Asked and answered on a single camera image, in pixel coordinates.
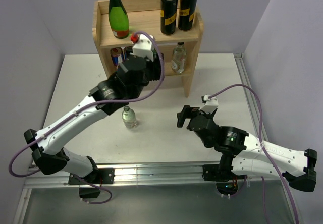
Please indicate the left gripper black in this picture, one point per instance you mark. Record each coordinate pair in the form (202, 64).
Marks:
(156, 69)

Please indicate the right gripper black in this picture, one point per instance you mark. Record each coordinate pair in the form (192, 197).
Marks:
(186, 112)

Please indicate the clear glass bottle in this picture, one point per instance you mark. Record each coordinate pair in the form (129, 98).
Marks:
(129, 117)
(179, 58)

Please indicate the green bottle front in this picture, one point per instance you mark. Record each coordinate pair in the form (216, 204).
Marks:
(118, 19)

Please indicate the black yellow Schweppes can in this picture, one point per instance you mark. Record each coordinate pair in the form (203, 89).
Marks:
(186, 14)

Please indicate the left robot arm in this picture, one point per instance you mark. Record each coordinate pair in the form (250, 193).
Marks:
(48, 144)

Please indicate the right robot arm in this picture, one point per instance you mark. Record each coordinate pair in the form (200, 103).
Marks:
(244, 155)

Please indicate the wooden two-tier shelf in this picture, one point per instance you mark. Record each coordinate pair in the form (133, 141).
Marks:
(144, 15)

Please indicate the right Red Bull can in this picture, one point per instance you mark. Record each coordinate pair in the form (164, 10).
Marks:
(128, 51)

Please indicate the red bull can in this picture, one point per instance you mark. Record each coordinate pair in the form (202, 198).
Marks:
(117, 55)
(128, 51)

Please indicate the left Red Bull can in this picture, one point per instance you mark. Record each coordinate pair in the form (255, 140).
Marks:
(117, 55)

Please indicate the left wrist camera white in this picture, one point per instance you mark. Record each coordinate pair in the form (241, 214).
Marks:
(142, 47)

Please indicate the aluminium side rail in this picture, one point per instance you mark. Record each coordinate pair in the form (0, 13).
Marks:
(251, 100)

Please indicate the aluminium front rail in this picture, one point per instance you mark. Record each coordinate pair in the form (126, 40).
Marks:
(130, 175)

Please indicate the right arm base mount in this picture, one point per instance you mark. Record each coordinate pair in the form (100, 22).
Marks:
(228, 184)

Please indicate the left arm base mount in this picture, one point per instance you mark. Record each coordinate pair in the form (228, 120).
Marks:
(91, 189)

